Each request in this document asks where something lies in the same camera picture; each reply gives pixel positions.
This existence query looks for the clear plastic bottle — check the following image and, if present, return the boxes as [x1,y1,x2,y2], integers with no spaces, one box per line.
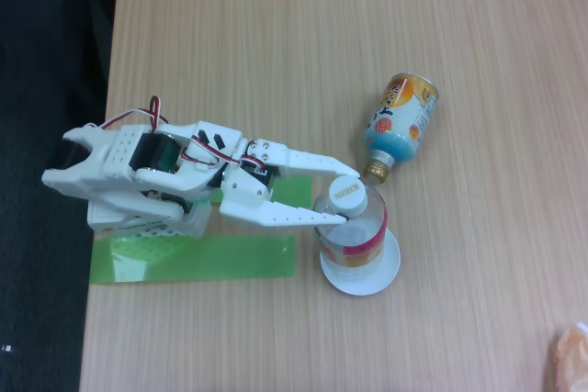
[311,174,390,279]

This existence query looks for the blue orange aluminium bottle can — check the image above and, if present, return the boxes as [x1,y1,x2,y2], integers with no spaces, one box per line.
[362,73,440,186]

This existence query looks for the short green tape strip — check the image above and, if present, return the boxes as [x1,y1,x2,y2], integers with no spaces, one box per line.
[197,174,314,208]

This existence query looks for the long green tape strip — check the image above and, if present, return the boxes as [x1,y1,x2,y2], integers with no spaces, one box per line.
[90,234,296,286]

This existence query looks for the small white round plate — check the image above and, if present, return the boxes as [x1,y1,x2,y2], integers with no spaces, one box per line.
[320,226,402,297]

